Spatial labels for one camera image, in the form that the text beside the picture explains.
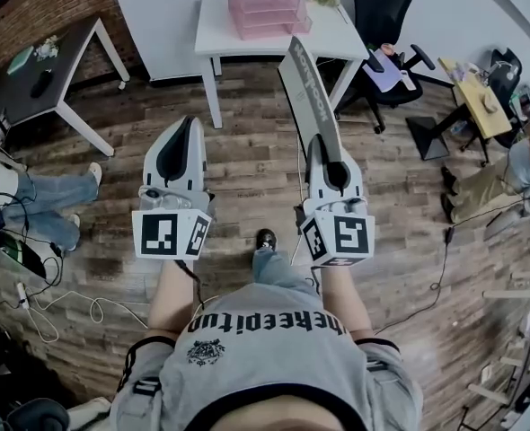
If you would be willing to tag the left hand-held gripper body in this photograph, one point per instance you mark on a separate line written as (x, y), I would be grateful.
(159, 236)

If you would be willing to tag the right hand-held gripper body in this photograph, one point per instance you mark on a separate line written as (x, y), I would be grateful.
(348, 236)

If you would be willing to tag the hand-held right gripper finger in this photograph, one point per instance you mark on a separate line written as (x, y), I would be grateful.
(315, 173)
(355, 182)

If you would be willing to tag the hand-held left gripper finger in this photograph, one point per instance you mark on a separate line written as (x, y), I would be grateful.
(150, 164)
(198, 160)

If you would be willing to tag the grey notebook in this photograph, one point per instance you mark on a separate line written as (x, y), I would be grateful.
(310, 97)

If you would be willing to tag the pink mesh desk organizer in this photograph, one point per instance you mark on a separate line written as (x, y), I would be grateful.
(265, 2)

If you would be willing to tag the person's right forearm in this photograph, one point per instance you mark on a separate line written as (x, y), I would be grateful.
(341, 299)

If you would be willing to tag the person's left forearm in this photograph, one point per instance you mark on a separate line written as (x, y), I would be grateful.
(170, 294)

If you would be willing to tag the white desk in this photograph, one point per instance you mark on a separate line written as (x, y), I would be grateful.
(220, 29)

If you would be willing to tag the person's leg in jeans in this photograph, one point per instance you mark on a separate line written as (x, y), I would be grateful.
(276, 270)

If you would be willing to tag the person's black shoe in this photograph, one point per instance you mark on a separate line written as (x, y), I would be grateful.
(266, 238)

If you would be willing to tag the black floor stand base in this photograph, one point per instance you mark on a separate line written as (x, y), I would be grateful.
(426, 135)

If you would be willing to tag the purple folder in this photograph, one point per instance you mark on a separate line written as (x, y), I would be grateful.
(384, 72)

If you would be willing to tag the dark table with white legs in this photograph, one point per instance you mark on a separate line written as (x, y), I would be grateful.
(74, 56)

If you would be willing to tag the person's grey t-shirt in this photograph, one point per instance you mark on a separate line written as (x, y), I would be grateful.
(269, 357)

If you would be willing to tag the white power strip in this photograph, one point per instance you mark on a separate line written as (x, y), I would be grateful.
(22, 294)

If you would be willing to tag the yellow wooden table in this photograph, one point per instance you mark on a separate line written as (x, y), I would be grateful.
(483, 101)

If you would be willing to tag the small flower pot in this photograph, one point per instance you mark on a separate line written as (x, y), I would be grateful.
(47, 48)

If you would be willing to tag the green book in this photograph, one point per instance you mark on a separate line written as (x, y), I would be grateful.
(20, 59)

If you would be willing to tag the black office chair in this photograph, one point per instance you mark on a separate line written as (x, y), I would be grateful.
(382, 2)

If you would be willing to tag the black mesh chair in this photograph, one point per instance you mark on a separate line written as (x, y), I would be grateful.
(507, 74)

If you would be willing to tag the wooden rack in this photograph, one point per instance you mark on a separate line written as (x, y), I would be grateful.
(516, 330)

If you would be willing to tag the black chair armrest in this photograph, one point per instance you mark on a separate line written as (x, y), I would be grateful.
(38, 413)

